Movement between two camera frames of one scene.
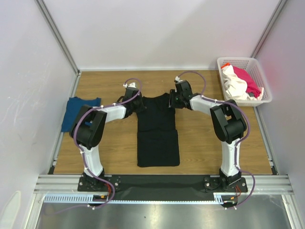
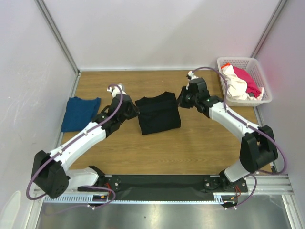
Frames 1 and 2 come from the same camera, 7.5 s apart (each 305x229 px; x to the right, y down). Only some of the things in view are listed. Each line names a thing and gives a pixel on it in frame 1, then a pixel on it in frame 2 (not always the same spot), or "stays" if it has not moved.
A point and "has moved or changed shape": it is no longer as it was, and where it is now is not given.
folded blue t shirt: [73, 107] stays
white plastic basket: [250, 66] stays
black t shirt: [157, 140] has moved or changed shape
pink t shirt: [251, 87] stays
